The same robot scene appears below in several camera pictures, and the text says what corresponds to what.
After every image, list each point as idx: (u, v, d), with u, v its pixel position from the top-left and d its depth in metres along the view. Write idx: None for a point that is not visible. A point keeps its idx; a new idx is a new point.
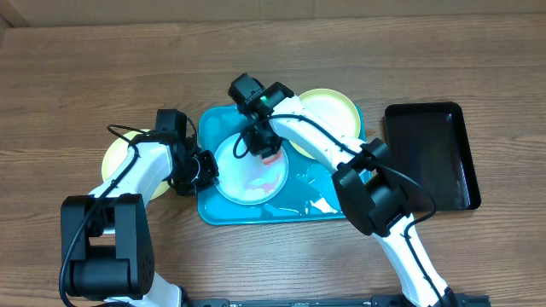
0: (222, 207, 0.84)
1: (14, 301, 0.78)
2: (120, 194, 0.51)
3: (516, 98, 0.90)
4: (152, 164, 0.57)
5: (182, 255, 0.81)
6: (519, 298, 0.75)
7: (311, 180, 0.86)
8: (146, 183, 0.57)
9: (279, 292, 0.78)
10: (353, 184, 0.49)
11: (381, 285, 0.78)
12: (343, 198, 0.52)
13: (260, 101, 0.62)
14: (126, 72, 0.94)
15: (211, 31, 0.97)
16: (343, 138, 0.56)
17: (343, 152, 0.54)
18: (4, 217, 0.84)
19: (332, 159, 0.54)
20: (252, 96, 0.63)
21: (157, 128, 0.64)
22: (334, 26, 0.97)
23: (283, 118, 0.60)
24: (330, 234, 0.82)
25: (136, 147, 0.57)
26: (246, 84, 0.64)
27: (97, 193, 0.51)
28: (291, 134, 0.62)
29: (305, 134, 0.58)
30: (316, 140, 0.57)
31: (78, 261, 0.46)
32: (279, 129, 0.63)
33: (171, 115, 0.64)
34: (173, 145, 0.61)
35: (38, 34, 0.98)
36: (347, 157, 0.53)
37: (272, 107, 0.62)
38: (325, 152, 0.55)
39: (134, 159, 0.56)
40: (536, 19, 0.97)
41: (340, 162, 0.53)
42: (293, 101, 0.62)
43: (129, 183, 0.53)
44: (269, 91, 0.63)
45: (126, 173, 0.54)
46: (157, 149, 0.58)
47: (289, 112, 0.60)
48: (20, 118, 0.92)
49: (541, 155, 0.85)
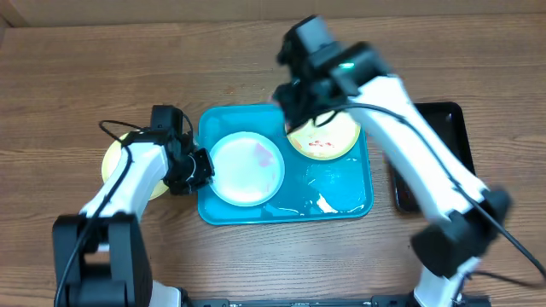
0: (222, 205, 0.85)
1: (15, 301, 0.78)
2: (115, 211, 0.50)
3: (516, 98, 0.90)
4: (147, 167, 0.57)
5: (181, 255, 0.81)
6: (520, 298, 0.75)
7: (311, 181, 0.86)
8: (142, 188, 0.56)
9: (279, 292, 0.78)
10: (466, 249, 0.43)
11: (381, 285, 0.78)
12: (439, 249, 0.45)
13: (343, 66, 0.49)
14: (126, 72, 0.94)
15: (211, 31, 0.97)
16: (458, 169, 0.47)
17: (458, 191, 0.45)
18: (4, 217, 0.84)
19: (438, 196, 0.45)
20: (333, 59, 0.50)
21: (153, 124, 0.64)
22: (334, 27, 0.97)
23: (375, 112, 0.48)
24: (330, 234, 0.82)
25: (129, 152, 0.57)
26: (322, 40, 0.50)
27: (90, 211, 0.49)
28: (374, 130, 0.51)
29: (402, 143, 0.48)
30: (420, 156, 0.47)
31: (72, 283, 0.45)
32: (357, 112, 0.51)
33: (168, 111, 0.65)
34: (168, 143, 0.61)
35: (38, 33, 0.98)
36: (461, 200, 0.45)
37: (353, 79, 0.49)
38: (430, 182, 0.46)
39: (127, 165, 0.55)
40: (536, 20, 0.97)
41: (453, 208, 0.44)
42: (390, 84, 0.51)
43: (124, 193, 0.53)
44: (353, 56, 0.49)
45: (121, 182, 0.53)
46: (152, 152, 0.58)
47: (384, 103, 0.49)
48: (21, 118, 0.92)
49: (542, 155, 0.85)
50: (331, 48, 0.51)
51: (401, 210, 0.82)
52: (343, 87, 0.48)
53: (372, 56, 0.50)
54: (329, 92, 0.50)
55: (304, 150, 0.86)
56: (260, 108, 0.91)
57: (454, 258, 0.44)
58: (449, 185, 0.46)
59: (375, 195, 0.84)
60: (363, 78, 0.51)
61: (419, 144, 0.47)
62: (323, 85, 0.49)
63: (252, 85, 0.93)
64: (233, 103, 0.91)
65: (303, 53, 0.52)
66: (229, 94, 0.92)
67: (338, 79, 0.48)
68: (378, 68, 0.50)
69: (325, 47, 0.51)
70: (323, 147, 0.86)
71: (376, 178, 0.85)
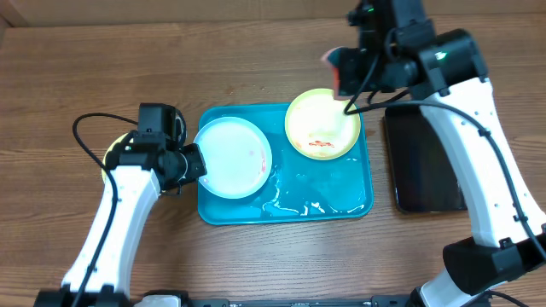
0: (221, 205, 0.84)
1: (16, 301, 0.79)
2: (101, 286, 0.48)
3: (516, 98, 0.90)
4: (136, 205, 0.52)
5: (182, 254, 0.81)
6: (519, 298, 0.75)
7: (310, 181, 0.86)
8: (133, 228, 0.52)
9: (279, 292, 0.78)
10: (502, 278, 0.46)
11: (381, 285, 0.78)
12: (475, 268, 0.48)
13: (438, 59, 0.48)
14: (126, 72, 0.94)
15: (211, 31, 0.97)
16: (526, 199, 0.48)
17: (519, 223, 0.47)
18: (4, 217, 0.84)
19: (496, 219, 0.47)
20: (425, 43, 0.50)
21: (140, 131, 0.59)
22: (334, 26, 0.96)
23: (457, 118, 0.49)
24: (330, 234, 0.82)
25: (113, 184, 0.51)
26: (420, 31, 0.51)
27: (74, 282, 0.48)
28: (444, 129, 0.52)
29: (475, 156, 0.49)
30: (491, 177, 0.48)
31: None
32: (436, 114, 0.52)
33: (157, 112, 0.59)
34: (159, 159, 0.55)
35: (38, 33, 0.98)
36: (519, 232, 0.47)
37: (441, 72, 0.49)
38: (494, 205, 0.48)
39: (113, 206, 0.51)
40: (536, 19, 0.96)
41: (508, 237, 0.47)
42: (480, 89, 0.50)
43: (112, 248, 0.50)
44: (450, 49, 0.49)
45: (107, 234, 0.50)
46: (142, 182, 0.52)
47: (471, 111, 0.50)
48: (20, 118, 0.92)
49: (541, 155, 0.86)
50: (421, 29, 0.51)
51: (401, 210, 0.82)
52: (432, 78, 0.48)
53: (469, 49, 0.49)
54: (412, 78, 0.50)
55: (304, 150, 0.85)
56: (260, 108, 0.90)
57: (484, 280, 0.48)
58: (512, 213, 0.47)
59: (374, 195, 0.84)
60: (453, 72, 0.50)
61: (496, 165, 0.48)
62: (409, 69, 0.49)
63: (252, 85, 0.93)
64: (233, 103, 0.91)
65: (392, 25, 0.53)
66: (230, 94, 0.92)
67: (427, 68, 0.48)
68: (470, 64, 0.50)
69: (414, 26, 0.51)
70: (323, 147, 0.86)
71: (376, 178, 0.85)
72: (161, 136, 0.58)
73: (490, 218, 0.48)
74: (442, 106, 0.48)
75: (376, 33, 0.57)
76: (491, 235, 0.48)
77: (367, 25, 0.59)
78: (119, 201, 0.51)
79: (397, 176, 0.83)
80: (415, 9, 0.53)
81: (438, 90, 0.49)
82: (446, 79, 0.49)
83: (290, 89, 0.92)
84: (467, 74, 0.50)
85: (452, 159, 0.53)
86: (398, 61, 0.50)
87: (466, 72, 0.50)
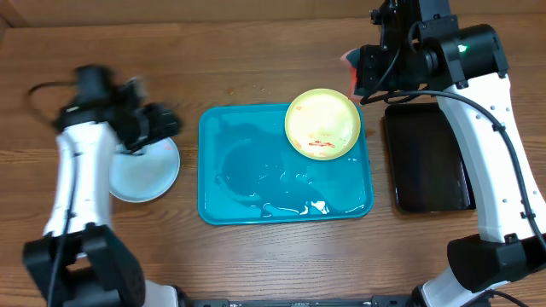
0: (222, 205, 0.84)
1: (15, 301, 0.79)
2: (83, 226, 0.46)
3: (516, 98, 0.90)
4: (96, 150, 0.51)
5: (181, 255, 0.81)
6: (519, 298, 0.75)
7: (311, 180, 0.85)
8: (102, 179, 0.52)
9: (279, 292, 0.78)
10: (504, 273, 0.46)
11: (381, 285, 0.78)
12: (481, 260, 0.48)
13: (461, 52, 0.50)
14: (125, 72, 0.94)
15: (211, 31, 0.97)
16: (536, 197, 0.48)
17: (526, 219, 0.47)
18: (4, 217, 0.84)
19: (502, 214, 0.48)
20: (447, 36, 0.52)
21: (79, 96, 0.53)
22: (334, 26, 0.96)
23: (473, 112, 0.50)
24: (329, 233, 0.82)
25: (70, 143, 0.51)
26: (440, 26, 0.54)
27: (55, 230, 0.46)
28: (460, 125, 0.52)
29: (487, 153, 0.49)
30: (502, 171, 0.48)
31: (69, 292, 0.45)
32: (451, 107, 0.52)
33: (90, 74, 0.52)
34: (104, 111, 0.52)
35: (37, 33, 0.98)
36: (525, 228, 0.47)
37: (463, 66, 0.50)
38: (502, 201, 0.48)
39: (74, 159, 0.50)
40: (536, 20, 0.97)
41: (514, 234, 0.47)
42: (500, 84, 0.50)
43: (85, 188, 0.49)
44: (472, 41, 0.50)
45: (76, 185, 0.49)
46: (96, 136, 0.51)
47: (487, 105, 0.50)
48: (20, 118, 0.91)
49: (541, 155, 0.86)
50: (446, 24, 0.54)
51: (401, 210, 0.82)
52: (451, 70, 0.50)
53: (491, 44, 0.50)
54: (432, 69, 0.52)
55: (304, 150, 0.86)
56: (259, 108, 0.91)
57: (486, 274, 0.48)
58: (519, 210, 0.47)
59: (374, 195, 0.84)
60: (473, 68, 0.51)
61: (508, 161, 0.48)
62: (429, 60, 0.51)
63: (252, 85, 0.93)
64: (233, 103, 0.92)
65: (415, 20, 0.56)
66: (230, 94, 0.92)
67: (448, 59, 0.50)
68: (492, 60, 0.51)
69: (438, 20, 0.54)
70: (322, 147, 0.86)
71: (376, 178, 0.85)
72: (104, 95, 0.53)
73: (498, 214, 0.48)
74: (458, 98, 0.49)
75: (400, 30, 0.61)
76: (497, 230, 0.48)
77: (392, 19, 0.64)
78: (78, 155, 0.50)
79: (397, 176, 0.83)
80: (440, 4, 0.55)
81: (456, 83, 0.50)
82: (465, 72, 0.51)
83: (290, 89, 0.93)
84: (487, 71, 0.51)
85: (464, 153, 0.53)
86: (421, 53, 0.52)
87: (486, 67, 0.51)
